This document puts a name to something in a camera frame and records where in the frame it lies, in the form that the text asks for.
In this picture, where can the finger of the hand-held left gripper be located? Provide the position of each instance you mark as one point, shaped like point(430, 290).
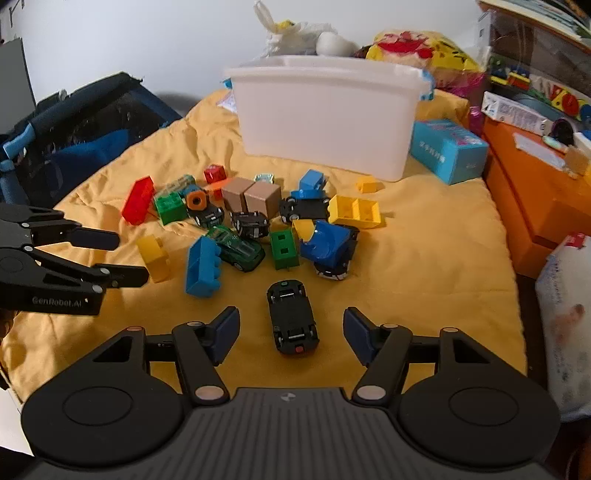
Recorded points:
point(97, 240)
point(124, 277)

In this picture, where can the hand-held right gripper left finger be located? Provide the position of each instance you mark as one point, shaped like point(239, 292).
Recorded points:
point(226, 334)

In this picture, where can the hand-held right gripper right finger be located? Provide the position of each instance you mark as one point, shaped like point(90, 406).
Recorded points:
point(358, 337)

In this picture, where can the black toy car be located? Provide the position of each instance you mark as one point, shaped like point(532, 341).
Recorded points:
point(250, 225)
point(208, 216)
point(292, 318)
point(304, 210)

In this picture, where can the green toy car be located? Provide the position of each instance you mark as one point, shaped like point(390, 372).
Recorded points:
point(235, 247)

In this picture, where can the blue yellow toy car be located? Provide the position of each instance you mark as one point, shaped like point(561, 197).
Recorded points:
point(325, 240)

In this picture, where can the white plastic storage box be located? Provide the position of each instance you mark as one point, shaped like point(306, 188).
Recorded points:
point(323, 115)

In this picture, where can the red translucent toy brick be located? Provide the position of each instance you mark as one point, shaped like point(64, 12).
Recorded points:
point(137, 201)

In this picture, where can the large blue toy brick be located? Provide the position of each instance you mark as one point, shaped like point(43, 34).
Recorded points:
point(203, 270)

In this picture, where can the yellow quilted blanket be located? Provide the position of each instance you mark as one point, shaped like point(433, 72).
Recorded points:
point(415, 286)

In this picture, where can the green toy brick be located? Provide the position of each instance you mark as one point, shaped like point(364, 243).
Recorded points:
point(170, 207)
point(284, 249)

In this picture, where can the clear toy car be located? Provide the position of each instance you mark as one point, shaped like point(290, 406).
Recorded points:
point(178, 184)

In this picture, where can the dark blue mesh cot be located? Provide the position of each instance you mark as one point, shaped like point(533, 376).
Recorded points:
point(92, 138)

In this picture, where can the orange block with hole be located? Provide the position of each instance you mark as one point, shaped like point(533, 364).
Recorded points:
point(196, 201)

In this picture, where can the large yellow toy brick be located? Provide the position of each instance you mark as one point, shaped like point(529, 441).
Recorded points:
point(355, 211)

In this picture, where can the orange toy brick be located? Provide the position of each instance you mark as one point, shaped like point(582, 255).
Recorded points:
point(215, 189)

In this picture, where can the small red toy brick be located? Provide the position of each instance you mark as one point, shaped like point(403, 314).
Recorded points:
point(214, 174)

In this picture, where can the tan block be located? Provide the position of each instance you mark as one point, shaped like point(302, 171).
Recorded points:
point(262, 198)
point(234, 194)

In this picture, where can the small yellow toy brick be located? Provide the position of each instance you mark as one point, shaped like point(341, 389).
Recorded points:
point(369, 183)

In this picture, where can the small cream teal toy car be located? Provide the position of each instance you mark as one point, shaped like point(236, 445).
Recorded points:
point(264, 178)

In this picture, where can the grey flat panel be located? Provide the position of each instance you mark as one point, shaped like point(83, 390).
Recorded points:
point(16, 78)

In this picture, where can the white printed sachet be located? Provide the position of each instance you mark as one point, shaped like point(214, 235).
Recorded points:
point(228, 102)

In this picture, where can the light blue carton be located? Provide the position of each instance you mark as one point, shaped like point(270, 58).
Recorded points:
point(445, 150)

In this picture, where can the white wipes package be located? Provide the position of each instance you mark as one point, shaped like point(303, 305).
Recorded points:
point(568, 323)

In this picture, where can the orange box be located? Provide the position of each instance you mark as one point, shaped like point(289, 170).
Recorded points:
point(526, 198)

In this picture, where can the pink toy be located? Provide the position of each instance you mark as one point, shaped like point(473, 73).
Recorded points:
point(464, 87)

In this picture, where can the small white carton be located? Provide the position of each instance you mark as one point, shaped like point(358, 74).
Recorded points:
point(515, 113)

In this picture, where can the small cream teal toy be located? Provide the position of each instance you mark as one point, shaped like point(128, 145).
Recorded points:
point(554, 143)

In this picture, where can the white plastic bag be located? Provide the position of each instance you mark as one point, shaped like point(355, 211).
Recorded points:
point(286, 37)

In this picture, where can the yellow snack bag red print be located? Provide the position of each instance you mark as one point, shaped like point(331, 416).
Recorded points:
point(415, 50)

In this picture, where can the clear plastic toy case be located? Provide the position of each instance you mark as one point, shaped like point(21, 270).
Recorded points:
point(531, 50)

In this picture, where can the stack of books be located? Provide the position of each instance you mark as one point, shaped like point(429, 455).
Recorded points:
point(545, 14)

